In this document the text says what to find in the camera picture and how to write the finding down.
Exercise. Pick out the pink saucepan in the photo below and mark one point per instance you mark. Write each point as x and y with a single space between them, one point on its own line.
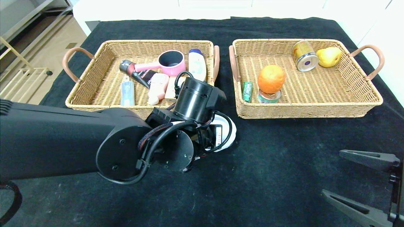
176 67

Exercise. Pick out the wooden rack on wheels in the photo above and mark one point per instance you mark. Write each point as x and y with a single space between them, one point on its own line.
19 85

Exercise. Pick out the yellow pear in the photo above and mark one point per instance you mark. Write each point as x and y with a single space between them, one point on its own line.
329 57

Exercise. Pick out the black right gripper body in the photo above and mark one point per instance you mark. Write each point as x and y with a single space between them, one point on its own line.
392 181

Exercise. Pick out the orange fruit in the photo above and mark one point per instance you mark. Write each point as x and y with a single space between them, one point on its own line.
271 78

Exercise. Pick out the cream rectangular box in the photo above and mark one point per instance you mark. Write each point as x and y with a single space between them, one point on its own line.
170 90

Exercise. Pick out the black tablecloth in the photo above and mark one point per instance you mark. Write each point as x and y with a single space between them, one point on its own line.
157 30

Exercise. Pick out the small pull-tab tin can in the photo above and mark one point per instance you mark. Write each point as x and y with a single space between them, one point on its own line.
270 98

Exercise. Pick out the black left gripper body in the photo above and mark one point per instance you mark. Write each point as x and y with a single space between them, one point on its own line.
218 136

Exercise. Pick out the black red tube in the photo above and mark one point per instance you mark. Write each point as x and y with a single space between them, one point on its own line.
142 75

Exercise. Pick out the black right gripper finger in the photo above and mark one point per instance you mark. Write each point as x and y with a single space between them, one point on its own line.
378 162
375 220

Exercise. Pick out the pink bottle white cap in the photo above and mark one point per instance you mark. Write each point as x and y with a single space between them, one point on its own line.
157 86

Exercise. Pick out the translucent white toothbrush case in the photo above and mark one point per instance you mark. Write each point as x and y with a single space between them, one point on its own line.
127 91

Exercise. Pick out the grey shelf unit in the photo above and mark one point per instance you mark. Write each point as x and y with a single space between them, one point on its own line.
19 15

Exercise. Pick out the gold drink can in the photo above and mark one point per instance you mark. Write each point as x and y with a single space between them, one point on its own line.
303 54

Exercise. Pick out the white plastic bowl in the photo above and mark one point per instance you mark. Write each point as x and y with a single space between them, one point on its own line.
221 119

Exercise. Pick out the green chewing gum pack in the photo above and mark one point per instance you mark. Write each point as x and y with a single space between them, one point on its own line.
247 91

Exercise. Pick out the white bottle blue cap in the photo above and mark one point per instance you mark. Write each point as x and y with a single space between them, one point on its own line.
197 63

